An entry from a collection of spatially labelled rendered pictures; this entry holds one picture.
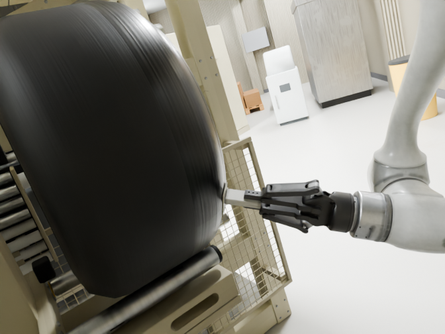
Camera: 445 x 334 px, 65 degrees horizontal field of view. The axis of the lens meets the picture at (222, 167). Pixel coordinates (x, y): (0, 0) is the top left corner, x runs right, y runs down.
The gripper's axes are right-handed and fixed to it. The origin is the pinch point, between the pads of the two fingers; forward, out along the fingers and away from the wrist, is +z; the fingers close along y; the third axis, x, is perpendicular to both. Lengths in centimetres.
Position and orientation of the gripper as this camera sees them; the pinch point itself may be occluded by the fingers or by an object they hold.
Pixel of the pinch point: (243, 198)
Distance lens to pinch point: 68.3
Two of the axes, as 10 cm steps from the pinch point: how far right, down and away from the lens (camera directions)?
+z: -9.8, -1.2, 1.3
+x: 1.8, -6.4, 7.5
